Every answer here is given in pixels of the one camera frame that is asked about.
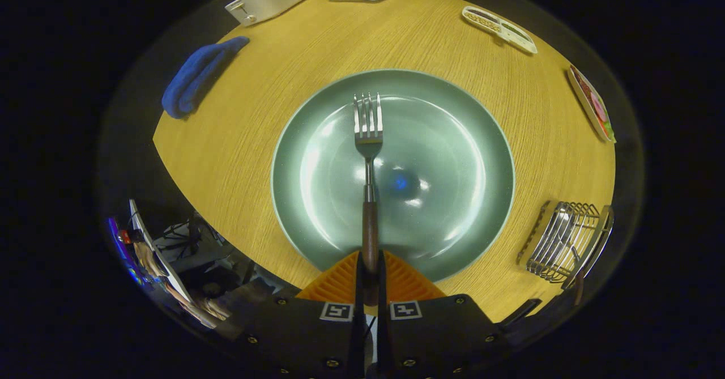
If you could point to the plate of meat and vegetables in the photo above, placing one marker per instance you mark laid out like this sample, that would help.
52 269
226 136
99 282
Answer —
592 104

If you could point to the green round plate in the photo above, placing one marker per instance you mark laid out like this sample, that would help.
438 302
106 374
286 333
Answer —
453 169

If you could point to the computer monitor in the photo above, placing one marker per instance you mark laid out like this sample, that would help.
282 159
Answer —
122 248

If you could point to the white desk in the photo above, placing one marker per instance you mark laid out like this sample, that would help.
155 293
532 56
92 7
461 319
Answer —
164 265

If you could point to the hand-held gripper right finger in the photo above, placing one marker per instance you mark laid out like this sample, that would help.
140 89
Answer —
382 277

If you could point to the office chair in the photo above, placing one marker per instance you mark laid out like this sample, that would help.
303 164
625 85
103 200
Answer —
187 237

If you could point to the white divided bean dish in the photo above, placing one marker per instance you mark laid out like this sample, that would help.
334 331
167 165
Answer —
501 28

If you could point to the blue folded towel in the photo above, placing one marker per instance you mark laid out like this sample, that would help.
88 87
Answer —
195 79

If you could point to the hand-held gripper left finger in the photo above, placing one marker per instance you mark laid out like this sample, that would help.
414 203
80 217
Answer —
358 277

